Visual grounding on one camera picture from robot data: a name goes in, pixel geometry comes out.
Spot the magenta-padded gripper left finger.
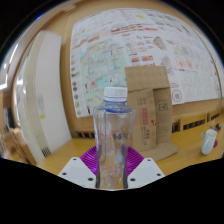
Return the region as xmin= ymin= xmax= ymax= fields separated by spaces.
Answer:
xmin=57 ymin=145 xmax=100 ymax=190

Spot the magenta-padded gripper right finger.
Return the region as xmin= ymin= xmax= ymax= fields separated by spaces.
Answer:
xmin=124 ymin=145 xmax=166 ymax=190

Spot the clear white-capped water bottle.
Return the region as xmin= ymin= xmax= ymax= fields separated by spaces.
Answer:
xmin=92 ymin=86 xmax=137 ymax=190

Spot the white mug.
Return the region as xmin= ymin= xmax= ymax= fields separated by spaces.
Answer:
xmin=200 ymin=128 xmax=218 ymax=156

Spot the brown cardboard box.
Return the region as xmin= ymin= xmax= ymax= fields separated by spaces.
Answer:
xmin=124 ymin=65 xmax=179 ymax=163

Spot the large map wall poster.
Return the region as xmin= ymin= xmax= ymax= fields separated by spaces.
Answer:
xmin=69 ymin=8 xmax=224 ymax=118

